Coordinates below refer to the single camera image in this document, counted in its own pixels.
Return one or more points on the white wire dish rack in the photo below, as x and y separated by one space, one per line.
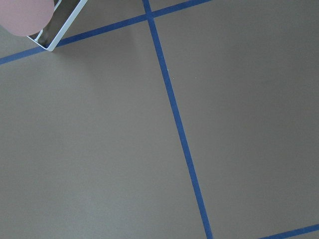
65 12

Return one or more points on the pink plate in rack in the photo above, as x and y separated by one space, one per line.
25 17

